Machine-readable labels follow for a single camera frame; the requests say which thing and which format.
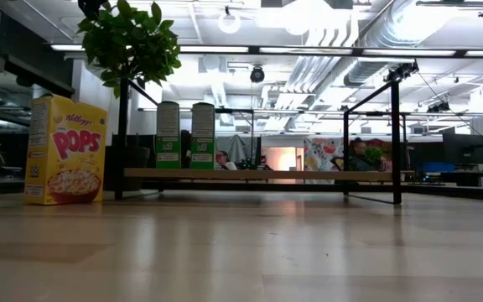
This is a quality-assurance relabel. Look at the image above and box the yellow Corn Pops cereal box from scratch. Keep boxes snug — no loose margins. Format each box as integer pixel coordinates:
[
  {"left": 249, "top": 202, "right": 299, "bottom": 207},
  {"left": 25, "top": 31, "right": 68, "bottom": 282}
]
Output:
[{"left": 23, "top": 93, "right": 109, "bottom": 206}]

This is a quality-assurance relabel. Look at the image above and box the black plant pot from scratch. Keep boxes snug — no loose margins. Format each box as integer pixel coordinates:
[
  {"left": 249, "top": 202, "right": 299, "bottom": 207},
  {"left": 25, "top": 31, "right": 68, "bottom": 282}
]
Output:
[{"left": 103, "top": 145, "right": 157, "bottom": 192}]

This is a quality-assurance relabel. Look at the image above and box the black overhead camera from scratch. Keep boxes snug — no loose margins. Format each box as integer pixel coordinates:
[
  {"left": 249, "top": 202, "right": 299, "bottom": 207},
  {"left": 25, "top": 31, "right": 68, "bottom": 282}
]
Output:
[{"left": 249, "top": 65, "right": 266, "bottom": 84}]

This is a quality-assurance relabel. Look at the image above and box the person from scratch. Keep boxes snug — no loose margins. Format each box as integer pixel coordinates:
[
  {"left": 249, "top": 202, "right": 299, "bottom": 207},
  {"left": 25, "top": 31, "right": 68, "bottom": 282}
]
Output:
[
  {"left": 215, "top": 149, "right": 238, "bottom": 171},
  {"left": 341, "top": 137, "right": 387, "bottom": 172}
]

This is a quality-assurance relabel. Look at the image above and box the black metal rig frame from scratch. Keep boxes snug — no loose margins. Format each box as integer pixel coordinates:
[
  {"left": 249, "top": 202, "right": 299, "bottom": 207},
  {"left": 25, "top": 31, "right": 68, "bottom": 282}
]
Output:
[{"left": 215, "top": 107, "right": 256, "bottom": 169}]

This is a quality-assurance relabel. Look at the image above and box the silver ventilation duct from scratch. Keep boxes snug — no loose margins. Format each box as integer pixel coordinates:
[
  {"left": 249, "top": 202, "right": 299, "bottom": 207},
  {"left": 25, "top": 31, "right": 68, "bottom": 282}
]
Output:
[{"left": 344, "top": 0, "right": 456, "bottom": 87}]

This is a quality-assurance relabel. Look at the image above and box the dark computer monitor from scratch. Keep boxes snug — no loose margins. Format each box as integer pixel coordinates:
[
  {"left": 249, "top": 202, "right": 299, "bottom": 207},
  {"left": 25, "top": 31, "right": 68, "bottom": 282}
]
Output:
[{"left": 442, "top": 133, "right": 483, "bottom": 165}]

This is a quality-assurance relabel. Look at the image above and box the blue bin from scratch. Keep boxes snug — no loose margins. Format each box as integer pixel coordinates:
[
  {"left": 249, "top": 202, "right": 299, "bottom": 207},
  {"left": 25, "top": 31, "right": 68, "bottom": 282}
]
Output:
[{"left": 415, "top": 162, "right": 456, "bottom": 174}]

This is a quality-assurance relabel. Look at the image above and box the green Apple Jacks cereal box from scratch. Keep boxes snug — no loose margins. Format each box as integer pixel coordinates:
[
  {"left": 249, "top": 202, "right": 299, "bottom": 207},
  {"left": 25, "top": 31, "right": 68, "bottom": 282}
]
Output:
[
  {"left": 190, "top": 102, "right": 216, "bottom": 170},
  {"left": 155, "top": 101, "right": 181, "bottom": 170}
]

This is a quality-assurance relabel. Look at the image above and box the round white ceiling lamp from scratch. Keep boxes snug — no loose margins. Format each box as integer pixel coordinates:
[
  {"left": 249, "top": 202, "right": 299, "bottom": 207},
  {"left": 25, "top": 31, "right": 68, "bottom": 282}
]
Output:
[{"left": 217, "top": 12, "right": 242, "bottom": 34}]

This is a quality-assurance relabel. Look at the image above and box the wooden shelf with black frame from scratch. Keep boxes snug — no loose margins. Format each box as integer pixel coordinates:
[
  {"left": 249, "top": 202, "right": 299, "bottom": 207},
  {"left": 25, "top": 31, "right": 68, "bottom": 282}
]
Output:
[{"left": 113, "top": 77, "right": 404, "bottom": 206}]

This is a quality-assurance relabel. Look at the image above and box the small green plant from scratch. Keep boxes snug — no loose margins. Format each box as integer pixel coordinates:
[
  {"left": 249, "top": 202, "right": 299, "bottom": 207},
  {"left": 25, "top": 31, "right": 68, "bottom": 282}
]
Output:
[{"left": 365, "top": 146, "right": 383, "bottom": 163}]

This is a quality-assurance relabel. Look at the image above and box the green leafy plant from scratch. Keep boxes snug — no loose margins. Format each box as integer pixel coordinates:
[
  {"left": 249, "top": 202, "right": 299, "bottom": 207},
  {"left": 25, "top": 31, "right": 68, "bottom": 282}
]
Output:
[{"left": 75, "top": 0, "right": 183, "bottom": 100}]

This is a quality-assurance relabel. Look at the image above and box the colourful floral panel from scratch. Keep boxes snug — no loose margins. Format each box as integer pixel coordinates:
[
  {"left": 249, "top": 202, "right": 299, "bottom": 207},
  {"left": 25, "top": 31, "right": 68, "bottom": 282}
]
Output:
[{"left": 303, "top": 137, "right": 345, "bottom": 173}]

